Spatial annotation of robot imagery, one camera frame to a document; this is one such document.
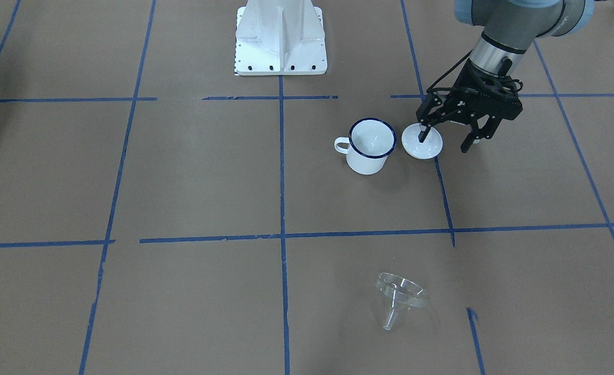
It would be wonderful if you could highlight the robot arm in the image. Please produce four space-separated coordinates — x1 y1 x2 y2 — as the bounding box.
402 1 595 159

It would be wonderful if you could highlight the white enamel cup blue rim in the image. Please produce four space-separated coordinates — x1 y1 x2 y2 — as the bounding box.
334 117 397 175

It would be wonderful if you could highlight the clear glass funnel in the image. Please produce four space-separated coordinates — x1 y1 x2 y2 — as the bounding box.
375 271 431 331

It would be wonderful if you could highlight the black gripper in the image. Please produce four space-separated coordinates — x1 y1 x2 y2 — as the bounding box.
416 60 523 154

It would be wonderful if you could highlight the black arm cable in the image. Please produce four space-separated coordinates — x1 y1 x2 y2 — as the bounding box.
425 50 474 96

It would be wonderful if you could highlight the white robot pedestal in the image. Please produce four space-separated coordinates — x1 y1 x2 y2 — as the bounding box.
234 1 328 76

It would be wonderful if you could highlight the white cup lid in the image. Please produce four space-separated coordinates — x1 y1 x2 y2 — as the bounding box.
400 123 443 160

